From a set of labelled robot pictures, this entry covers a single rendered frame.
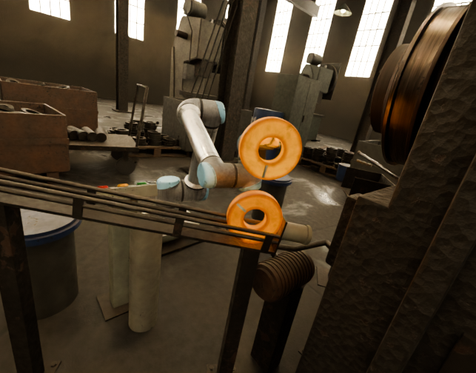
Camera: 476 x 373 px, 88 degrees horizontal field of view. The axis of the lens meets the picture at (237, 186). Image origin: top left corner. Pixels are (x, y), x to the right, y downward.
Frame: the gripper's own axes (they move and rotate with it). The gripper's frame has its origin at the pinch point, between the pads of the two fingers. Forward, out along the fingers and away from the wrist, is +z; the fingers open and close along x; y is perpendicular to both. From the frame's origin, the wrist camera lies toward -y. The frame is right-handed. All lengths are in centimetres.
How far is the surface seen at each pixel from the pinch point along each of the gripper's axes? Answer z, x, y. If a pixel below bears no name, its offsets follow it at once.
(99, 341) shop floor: -40, -48, -85
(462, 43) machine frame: 27.8, 18.6, 14.5
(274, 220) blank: -5.2, 5.5, -20.6
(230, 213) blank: -5.0, -6.9, -20.1
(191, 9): -515, -91, 317
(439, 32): 5.2, 35.2, 31.0
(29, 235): -36, -74, -43
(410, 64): 2.6, 31.4, 24.0
